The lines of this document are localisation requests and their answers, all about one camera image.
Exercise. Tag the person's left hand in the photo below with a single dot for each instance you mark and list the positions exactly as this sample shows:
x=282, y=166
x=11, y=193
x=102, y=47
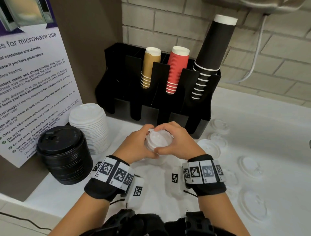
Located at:
x=133, y=146

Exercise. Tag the person's right hand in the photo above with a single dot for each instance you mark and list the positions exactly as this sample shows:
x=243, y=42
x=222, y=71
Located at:
x=184, y=143

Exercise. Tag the black cup holder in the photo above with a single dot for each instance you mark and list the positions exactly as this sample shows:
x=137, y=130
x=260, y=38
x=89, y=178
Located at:
x=116, y=85

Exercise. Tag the stack of black lids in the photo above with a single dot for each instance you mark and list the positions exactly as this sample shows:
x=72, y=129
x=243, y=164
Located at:
x=63, y=155

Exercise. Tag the person's left forearm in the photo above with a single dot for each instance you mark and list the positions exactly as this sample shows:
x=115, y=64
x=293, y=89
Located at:
x=80, y=216

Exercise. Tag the person's right forearm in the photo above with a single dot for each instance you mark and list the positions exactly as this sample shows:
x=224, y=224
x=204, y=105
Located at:
x=218, y=216

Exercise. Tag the black right wrist marker band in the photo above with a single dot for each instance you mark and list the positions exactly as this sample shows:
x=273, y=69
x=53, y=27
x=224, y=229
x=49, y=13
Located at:
x=211, y=189

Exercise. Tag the black wrist marker band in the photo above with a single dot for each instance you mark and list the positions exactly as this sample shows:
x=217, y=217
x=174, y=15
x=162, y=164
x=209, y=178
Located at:
x=97, y=192
x=211, y=189

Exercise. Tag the black left wrist marker band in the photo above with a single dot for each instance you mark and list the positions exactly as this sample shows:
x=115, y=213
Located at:
x=97, y=192

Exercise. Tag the stack of red paper cups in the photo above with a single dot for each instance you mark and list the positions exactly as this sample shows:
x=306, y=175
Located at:
x=177, y=68

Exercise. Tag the black chest harness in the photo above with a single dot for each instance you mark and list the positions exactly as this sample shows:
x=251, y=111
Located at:
x=145, y=226

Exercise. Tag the stack of gold paper cups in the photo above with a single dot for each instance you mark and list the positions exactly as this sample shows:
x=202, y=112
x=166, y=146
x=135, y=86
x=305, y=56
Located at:
x=149, y=65

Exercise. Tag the stack of black paper cups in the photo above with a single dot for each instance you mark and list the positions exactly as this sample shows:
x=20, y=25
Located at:
x=216, y=43

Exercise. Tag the microwave safety poster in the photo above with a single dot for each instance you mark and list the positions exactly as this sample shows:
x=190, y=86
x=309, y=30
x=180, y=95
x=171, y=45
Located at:
x=31, y=97

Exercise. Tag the grey wall-mounted appliance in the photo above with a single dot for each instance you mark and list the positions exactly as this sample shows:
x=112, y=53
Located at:
x=255, y=4

